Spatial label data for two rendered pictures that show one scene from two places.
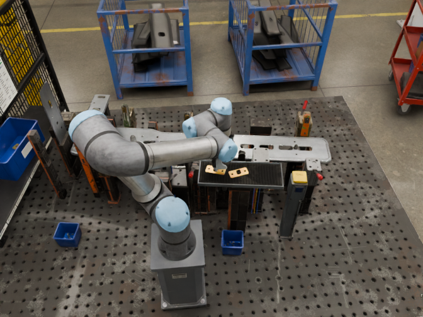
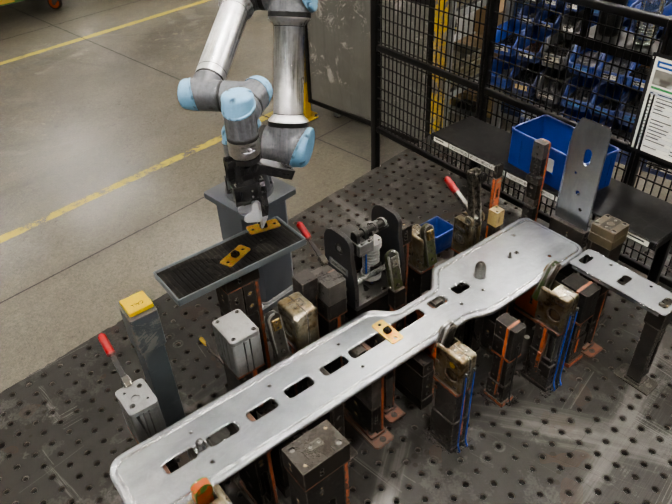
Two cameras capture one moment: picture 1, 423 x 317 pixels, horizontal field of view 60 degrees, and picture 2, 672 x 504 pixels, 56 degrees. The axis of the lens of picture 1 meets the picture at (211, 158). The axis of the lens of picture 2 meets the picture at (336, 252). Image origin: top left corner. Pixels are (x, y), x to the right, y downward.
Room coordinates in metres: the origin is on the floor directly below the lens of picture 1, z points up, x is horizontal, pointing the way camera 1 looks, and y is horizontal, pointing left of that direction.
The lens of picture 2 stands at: (2.19, -0.74, 2.14)
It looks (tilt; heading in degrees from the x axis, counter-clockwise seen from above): 38 degrees down; 140
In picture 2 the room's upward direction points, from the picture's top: 3 degrees counter-clockwise
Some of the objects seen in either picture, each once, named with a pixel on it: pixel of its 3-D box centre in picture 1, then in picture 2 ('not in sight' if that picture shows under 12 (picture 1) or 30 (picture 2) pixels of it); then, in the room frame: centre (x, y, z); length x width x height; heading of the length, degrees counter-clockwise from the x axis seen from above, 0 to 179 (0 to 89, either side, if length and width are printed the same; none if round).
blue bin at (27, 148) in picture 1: (12, 148); (560, 155); (1.30, 0.99, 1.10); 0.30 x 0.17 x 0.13; 171
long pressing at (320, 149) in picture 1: (200, 144); (383, 338); (1.41, 0.06, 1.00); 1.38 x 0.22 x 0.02; 86
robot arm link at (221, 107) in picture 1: (220, 114); (240, 115); (1.04, -0.04, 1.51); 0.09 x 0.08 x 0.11; 126
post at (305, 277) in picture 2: (211, 187); (309, 331); (1.19, 0.00, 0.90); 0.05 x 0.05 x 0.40; 86
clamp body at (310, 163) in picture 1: (306, 187); (153, 444); (1.20, -0.50, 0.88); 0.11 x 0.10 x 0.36; 176
